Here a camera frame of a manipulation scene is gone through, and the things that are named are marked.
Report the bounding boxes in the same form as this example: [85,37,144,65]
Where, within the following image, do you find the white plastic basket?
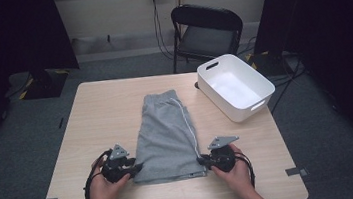
[194,49,279,128]

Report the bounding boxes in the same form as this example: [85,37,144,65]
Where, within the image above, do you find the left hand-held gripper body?
[98,142,134,185]

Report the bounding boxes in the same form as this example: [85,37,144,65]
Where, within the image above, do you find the person's left hand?
[84,153,134,199]

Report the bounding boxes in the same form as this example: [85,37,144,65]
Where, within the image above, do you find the grey wall trunking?
[70,26,177,58]

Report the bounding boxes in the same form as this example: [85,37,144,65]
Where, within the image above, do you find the black cable from wall socket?
[150,0,176,63]

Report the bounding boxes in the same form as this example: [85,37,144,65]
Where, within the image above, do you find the person's right hand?
[208,141,256,199]

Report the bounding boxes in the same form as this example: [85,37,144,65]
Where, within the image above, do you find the right hand-held gripper black cable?
[234,150,258,191]

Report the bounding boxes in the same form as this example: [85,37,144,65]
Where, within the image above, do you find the left hand-held gripper black cable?
[79,148,118,199]

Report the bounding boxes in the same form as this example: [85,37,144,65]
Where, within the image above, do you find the grey shorts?
[124,86,209,187]

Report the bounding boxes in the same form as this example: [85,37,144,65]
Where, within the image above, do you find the black floor cables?
[262,54,313,115]

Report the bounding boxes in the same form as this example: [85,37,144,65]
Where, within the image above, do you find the hand-held gripper black cable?
[79,148,118,199]
[234,150,258,191]

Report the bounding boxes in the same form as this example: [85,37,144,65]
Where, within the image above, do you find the black stand base yellow stripes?
[6,65,73,103]
[245,47,292,80]

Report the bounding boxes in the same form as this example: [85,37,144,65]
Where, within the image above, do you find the black folding chair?
[165,0,249,76]

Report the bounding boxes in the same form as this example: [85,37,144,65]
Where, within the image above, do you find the dark curtain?
[248,0,353,182]
[0,0,90,168]

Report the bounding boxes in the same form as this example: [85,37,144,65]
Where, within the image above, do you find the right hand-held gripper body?
[205,134,244,175]

